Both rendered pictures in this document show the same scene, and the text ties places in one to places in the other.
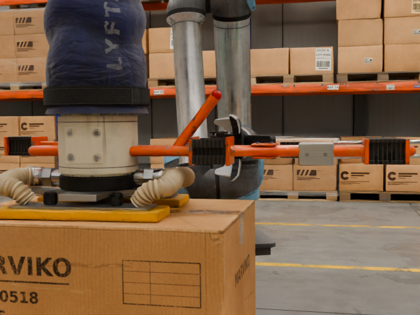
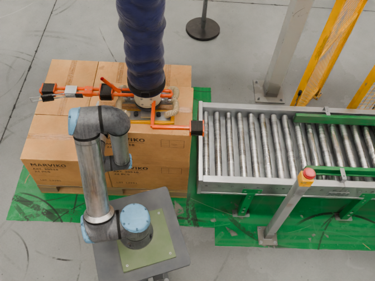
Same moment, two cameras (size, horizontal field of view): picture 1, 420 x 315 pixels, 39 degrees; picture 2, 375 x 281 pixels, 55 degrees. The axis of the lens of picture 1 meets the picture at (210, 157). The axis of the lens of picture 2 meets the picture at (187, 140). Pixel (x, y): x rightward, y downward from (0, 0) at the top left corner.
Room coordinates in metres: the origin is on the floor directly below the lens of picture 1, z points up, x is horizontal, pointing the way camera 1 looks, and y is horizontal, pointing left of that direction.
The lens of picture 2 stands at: (2.79, 0.15, 2.78)
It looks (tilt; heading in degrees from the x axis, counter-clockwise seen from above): 56 degrees down; 166
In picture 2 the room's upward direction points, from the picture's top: 5 degrees clockwise
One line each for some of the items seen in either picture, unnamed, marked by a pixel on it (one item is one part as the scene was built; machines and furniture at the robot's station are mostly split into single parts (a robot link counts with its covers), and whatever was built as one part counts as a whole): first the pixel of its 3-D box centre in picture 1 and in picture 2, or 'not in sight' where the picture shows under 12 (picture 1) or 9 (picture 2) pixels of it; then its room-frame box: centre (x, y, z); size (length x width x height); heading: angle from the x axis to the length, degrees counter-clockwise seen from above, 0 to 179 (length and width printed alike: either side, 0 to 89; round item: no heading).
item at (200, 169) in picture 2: not in sight; (200, 139); (1.37, 0.60, 0.58); 0.70 x 0.03 x 0.06; 169
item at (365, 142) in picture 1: (385, 150); (49, 89); (1.18, -0.35, 1.07); 0.08 x 0.07 x 0.05; 80
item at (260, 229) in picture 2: not in sight; (267, 235); (1.97, 1.07, 0.01); 0.15 x 0.15 x 0.03; 79
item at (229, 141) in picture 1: (212, 150); (106, 91); (1.25, 0.00, 1.07); 0.10 x 0.08 x 0.06; 170
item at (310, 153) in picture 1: (315, 153); (71, 91); (1.21, -0.22, 1.07); 0.07 x 0.07 x 0.04; 80
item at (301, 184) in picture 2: not in sight; (283, 211); (1.97, 1.07, 0.50); 0.07 x 0.07 x 1.00; 79
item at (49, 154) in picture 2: not in sight; (117, 122); (0.94, 0.00, 0.34); 1.20 x 1.00 x 0.40; 79
